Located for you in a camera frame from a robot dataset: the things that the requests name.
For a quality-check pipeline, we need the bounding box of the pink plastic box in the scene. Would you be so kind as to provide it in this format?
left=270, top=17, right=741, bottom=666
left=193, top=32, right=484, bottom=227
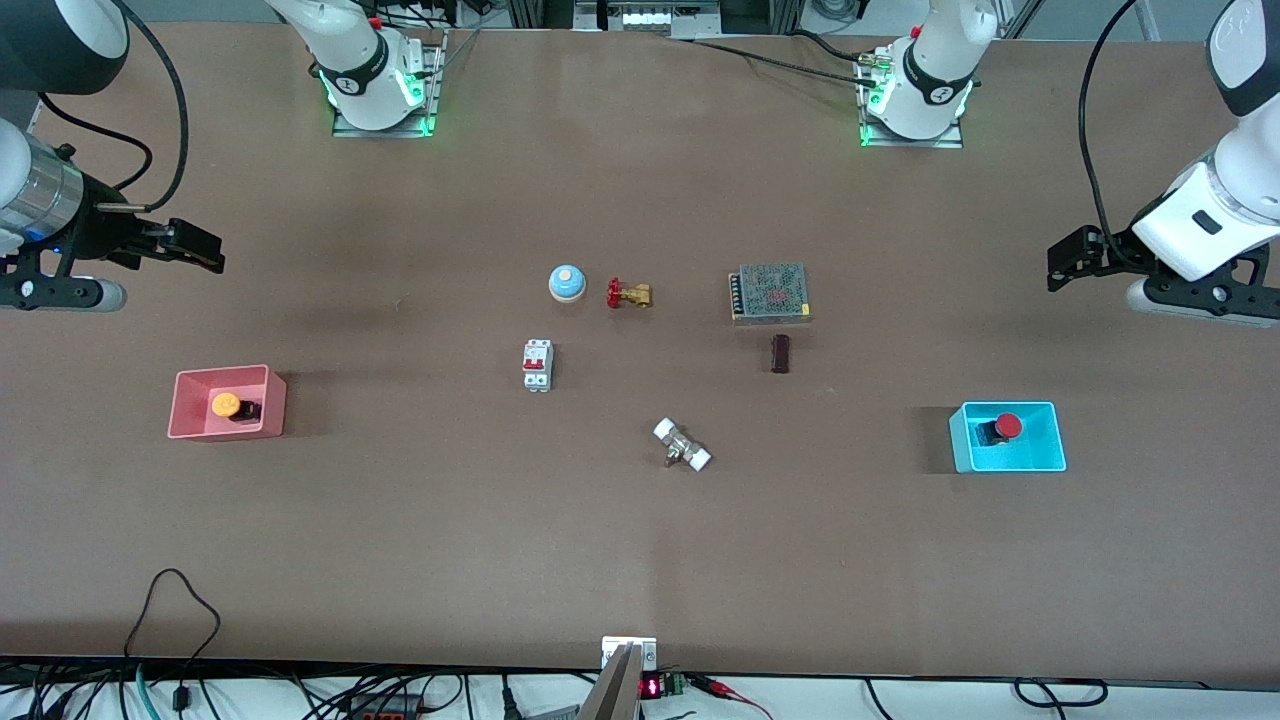
left=167, top=364, right=288, bottom=441

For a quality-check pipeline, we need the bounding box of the blue plastic box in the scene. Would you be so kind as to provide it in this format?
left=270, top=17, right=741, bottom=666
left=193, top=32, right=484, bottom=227
left=948, top=400, right=1068, bottom=474

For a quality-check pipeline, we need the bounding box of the metal mesh power supply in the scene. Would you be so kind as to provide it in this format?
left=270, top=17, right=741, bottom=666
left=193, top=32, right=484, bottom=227
left=728, top=262, right=812, bottom=326

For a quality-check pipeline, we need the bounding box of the white capped metal fitting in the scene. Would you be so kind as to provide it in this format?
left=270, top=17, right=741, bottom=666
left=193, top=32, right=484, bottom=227
left=653, top=417, right=713, bottom=473

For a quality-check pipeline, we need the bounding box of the grey device white label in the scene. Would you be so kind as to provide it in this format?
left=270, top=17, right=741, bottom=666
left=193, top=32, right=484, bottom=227
left=575, top=0, right=721, bottom=33

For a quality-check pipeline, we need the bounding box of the red clip lead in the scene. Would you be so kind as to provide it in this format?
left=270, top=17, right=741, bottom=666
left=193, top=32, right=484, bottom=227
left=690, top=675, right=776, bottom=720

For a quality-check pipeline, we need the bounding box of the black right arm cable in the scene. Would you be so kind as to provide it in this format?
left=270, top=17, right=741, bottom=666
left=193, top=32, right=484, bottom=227
left=40, top=0, right=191, bottom=213

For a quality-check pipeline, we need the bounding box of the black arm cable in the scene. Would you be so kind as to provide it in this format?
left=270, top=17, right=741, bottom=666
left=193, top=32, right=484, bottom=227
left=40, top=0, right=191, bottom=213
left=1078, top=0, right=1141, bottom=241

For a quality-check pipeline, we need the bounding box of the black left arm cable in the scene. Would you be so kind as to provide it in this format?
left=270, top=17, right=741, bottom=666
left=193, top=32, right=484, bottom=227
left=1078, top=0, right=1141, bottom=241

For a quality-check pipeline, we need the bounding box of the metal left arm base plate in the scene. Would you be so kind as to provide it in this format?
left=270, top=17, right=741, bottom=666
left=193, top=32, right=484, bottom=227
left=858, top=50, right=964, bottom=149

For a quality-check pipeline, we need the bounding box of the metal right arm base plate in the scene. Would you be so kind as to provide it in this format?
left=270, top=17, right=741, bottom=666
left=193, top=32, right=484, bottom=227
left=332, top=30, right=448, bottom=138

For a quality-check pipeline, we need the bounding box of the thin black looped cable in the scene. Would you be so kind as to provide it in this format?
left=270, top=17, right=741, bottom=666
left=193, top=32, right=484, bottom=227
left=123, top=569, right=222, bottom=720

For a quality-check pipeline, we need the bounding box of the black cable across table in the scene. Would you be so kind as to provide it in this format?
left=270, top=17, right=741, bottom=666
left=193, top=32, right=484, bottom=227
left=690, top=38, right=881, bottom=86

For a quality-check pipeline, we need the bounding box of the black coiled cable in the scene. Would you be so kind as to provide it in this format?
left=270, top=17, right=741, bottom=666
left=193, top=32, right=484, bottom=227
left=1013, top=678, right=1109, bottom=709

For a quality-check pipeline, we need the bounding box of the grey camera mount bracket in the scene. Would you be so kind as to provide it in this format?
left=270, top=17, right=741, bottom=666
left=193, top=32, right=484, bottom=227
left=578, top=636, right=659, bottom=720

